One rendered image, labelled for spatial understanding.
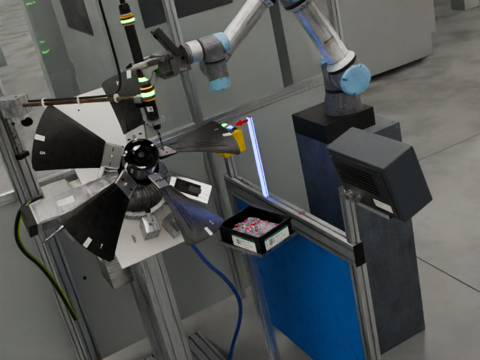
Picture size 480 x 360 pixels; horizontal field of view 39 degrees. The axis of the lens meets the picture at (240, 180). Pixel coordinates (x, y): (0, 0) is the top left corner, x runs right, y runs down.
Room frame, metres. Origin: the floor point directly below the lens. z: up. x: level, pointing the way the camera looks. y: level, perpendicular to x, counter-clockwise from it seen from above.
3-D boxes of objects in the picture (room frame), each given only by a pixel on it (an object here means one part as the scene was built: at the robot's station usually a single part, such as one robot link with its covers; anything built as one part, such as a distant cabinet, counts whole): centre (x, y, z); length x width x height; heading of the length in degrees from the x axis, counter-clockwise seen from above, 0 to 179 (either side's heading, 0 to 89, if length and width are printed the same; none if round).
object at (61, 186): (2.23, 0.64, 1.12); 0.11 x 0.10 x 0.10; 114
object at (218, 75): (2.35, -0.01, 1.38); 0.11 x 0.08 x 0.11; 9
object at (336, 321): (2.28, -0.14, 0.45); 0.82 x 0.01 x 0.66; 24
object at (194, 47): (2.30, 0.06, 1.48); 0.08 x 0.05 x 0.08; 24
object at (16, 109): (2.55, 0.77, 1.38); 0.10 x 0.07 x 0.08; 59
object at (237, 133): (2.64, 0.02, 1.02); 0.16 x 0.10 x 0.11; 24
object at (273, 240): (2.15, -0.01, 0.85); 0.22 x 0.17 x 0.07; 38
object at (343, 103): (2.54, -0.46, 1.13); 0.15 x 0.15 x 0.10
